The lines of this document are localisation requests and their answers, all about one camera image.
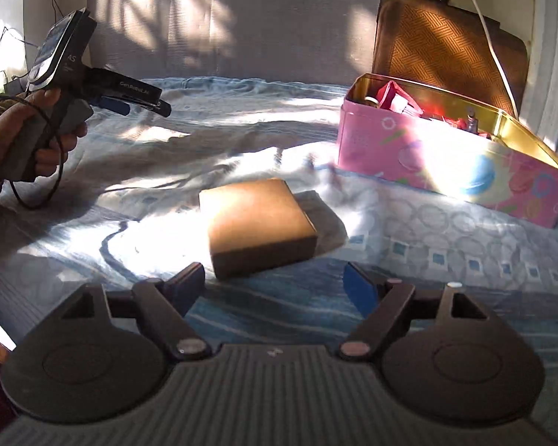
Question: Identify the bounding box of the brown cardboard box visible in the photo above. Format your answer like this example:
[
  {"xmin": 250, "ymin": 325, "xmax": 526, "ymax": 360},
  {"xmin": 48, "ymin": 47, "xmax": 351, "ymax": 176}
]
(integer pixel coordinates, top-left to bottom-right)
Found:
[{"xmin": 198, "ymin": 178, "xmax": 319, "ymax": 281}]

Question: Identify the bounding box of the grey fabric headboard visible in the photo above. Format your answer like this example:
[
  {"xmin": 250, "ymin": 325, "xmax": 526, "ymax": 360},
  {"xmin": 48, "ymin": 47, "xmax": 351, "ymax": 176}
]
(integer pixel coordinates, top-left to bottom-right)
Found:
[{"xmin": 23, "ymin": 0, "xmax": 388, "ymax": 93}]

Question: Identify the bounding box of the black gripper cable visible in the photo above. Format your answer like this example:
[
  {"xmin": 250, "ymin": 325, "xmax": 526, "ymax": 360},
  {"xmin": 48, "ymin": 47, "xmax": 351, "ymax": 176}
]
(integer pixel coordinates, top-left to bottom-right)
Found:
[{"xmin": 0, "ymin": 95, "xmax": 67, "ymax": 211}]

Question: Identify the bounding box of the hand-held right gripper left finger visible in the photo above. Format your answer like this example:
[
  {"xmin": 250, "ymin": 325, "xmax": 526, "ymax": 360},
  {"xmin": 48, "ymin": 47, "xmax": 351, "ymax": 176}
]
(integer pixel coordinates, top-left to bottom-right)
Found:
[{"xmin": 60, "ymin": 261, "xmax": 212, "ymax": 363}]

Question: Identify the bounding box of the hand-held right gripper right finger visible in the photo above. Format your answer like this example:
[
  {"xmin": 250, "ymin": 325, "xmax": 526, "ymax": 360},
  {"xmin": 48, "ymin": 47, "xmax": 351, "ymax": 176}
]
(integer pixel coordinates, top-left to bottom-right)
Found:
[{"xmin": 337, "ymin": 261, "xmax": 489, "ymax": 363}]

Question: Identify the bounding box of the brown woven mat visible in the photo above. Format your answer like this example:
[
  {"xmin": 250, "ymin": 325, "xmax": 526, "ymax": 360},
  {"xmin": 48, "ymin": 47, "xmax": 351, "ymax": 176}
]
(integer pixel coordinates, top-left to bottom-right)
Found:
[{"xmin": 371, "ymin": 0, "xmax": 530, "ymax": 120}]

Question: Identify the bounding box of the blue patterned bed sheet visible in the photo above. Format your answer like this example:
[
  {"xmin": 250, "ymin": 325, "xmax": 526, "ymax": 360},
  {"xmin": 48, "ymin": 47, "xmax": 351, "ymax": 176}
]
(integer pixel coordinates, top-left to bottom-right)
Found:
[{"xmin": 0, "ymin": 77, "xmax": 558, "ymax": 428}]

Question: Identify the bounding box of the pink macaron print tin box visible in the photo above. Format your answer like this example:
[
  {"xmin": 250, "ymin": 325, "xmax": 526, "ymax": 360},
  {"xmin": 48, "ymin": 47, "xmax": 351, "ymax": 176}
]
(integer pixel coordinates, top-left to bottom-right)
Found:
[{"xmin": 336, "ymin": 73, "xmax": 558, "ymax": 230}]

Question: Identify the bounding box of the person's left hand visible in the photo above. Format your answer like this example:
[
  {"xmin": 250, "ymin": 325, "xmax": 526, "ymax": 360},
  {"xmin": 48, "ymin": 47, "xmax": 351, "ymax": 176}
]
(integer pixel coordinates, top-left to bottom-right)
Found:
[{"xmin": 0, "ymin": 89, "xmax": 89, "ymax": 185}]

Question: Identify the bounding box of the white window frame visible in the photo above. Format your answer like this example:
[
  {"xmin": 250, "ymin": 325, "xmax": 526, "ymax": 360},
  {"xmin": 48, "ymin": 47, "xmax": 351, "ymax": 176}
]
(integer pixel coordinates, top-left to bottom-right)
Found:
[{"xmin": 521, "ymin": 0, "xmax": 558, "ymax": 159}]

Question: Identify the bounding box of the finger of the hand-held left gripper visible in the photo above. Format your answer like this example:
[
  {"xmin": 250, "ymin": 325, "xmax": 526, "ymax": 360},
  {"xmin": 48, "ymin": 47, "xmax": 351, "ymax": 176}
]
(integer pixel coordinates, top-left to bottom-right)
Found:
[
  {"xmin": 97, "ymin": 97, "xmax": 131, "ymax": 116},
  {"xmin": 142, "ymin": 97, "xmax": 172, "ymax": 119}
]

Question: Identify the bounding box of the red pouch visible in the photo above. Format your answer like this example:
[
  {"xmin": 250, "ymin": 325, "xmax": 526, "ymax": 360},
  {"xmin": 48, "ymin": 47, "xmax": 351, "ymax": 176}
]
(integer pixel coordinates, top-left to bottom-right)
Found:
[{"xmin": 376, "ymin": 81, "xmax": 424, "ymax": 115}]

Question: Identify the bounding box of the white cable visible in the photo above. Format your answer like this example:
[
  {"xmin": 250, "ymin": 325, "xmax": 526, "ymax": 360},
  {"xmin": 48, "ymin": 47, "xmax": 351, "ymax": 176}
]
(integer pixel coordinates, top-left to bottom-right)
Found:
[{"xmin": 453, "ymin": 0, "xmax": 520, "ymax": 118}]

